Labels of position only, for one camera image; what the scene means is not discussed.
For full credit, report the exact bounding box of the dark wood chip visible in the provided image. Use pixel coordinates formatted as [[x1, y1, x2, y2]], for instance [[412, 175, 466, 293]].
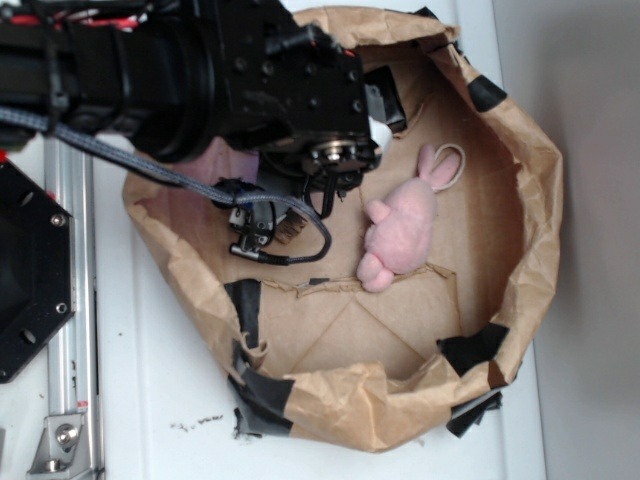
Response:
[[274, 209, 307, 245]]

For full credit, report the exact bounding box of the grey braided cable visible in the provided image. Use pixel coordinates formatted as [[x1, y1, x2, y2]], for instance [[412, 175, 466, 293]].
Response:
[[0, 105, 333, 267]]

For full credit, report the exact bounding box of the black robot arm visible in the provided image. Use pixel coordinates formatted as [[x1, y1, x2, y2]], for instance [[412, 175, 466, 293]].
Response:
[[1, 1, 382, 265]]

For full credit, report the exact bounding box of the black square box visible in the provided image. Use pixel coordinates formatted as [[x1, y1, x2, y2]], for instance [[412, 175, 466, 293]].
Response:
[[364, 65, 408, 134]]

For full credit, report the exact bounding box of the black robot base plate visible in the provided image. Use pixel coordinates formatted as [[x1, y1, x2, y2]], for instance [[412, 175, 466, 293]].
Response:
[[1, 159, 73, 384]]

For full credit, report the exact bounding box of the pink plush bunny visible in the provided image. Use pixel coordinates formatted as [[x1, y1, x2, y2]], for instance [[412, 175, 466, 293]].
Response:
[[356, 144, 466, 293]]

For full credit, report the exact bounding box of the brown paper bag bin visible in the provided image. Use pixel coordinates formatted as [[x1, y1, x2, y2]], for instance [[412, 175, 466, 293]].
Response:
[[123, 7, 563, 452]]

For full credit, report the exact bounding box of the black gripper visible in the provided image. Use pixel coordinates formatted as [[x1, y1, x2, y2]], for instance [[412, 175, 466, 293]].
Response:
[[216, 1, 380, 260]]

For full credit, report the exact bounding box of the aluminium extrusion rail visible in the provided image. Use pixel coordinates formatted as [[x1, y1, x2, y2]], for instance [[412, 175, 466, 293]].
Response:
[[44, 140, 104, 479]]

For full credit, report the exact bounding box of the metal corner bracket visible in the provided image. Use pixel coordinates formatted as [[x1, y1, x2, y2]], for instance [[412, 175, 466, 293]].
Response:
[[25, 413, 91, 479]]

